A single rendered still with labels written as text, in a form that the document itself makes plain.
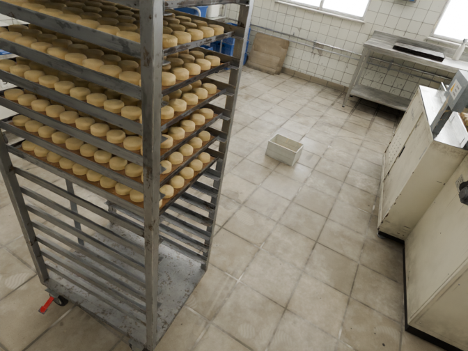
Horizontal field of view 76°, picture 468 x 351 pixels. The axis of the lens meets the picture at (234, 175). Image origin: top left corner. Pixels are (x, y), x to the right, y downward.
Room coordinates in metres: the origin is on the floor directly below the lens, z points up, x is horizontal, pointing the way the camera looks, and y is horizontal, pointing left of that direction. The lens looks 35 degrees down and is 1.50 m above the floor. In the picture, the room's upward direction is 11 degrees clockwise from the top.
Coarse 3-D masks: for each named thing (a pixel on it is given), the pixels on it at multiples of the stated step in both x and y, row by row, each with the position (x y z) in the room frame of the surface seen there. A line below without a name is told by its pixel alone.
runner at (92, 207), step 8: (16, 168) 0.78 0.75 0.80; (24, 176) 0.77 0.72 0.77; (32, 176) 0.76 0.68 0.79; (40, 184) 0.75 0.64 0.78; (48, 184) 0.74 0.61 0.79; (56, 192) 0.73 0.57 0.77; (64, 192) 0.71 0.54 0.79; (72, 200) 0.70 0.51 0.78; (80, 200) 0.69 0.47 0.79; (88, 208) 0.68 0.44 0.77; (96, 208) 0.67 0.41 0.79; (104, 216) 0.66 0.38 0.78; (112, 216) 0.65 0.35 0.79; (120, 224) 0.64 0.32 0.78; (128, 224) 0.63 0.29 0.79; (136, 232) 0.62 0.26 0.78; (160, 240) 0.61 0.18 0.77
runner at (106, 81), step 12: (0, 48) 0.75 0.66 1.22; (12, 48) 0.74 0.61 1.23; (24, 48) 0.72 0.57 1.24; (36, 60) 0.71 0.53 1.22; (48, 60) 0.70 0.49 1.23; (60, 60) 0.69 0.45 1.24; (72, 72) 0.68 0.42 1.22; (84, 72) 0.66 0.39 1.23; (96, 72) 0.65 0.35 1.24; (108, 84) 0.64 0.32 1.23; (120, 84) 0.63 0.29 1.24; (132, 84) 0.62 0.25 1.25; (132, 96) 0.62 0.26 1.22
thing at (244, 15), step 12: (252, 0) 1.01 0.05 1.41; (240, 12) 1.00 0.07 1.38; (240, 24) 1.00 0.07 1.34; (240, 48) 1.00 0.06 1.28; (240, 60) 1.00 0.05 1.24; (240, 72) 1.02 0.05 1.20; (228, 96) 1.00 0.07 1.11; (228, 108) 1.00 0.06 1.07; (228, 120) 1.00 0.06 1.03; (228, 132) 1.00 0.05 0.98; (228, 144) 1.02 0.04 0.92; (216, 168) 1.01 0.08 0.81; (216, 204) 1.00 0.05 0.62; (216, 216) 1.02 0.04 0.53
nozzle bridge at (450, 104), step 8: (464, 72) 1.90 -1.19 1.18; (456, 80) 1.89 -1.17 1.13; (464, 80) 1.76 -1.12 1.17; (448, 88) 1.94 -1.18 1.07; (456, 88) 1.80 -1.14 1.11; (464, 88) 1.68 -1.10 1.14; (448, 96) 1.86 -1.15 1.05; (456, 96) 1.73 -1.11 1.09; (464, 96) 1.66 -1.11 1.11; (448, 104) 1.77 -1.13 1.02; (456, 104) 1.67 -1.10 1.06; (464, 104) 1.66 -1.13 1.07; (440, 112) 1.83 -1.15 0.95; (448, 112) 1.76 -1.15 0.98; (464, 112) 1.68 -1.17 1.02; (440, 120) 1.77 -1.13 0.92; (432, 128) 1.79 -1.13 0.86; (440, 128) 1.76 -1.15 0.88
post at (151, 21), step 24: (144, 0) 0.57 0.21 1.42; (144, 24) 0.57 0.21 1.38; (144, 48) 0.57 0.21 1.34; (144, 72) 0.57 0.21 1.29; (144, 96) 0.57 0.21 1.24; (144, 120) 0.58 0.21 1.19; (144, 144) 0.58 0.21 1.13; (144, 168) 0.58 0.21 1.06; (144, 192) 0.58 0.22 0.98; (144, 216) 0.58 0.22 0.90; (144, 240) 0.58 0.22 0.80
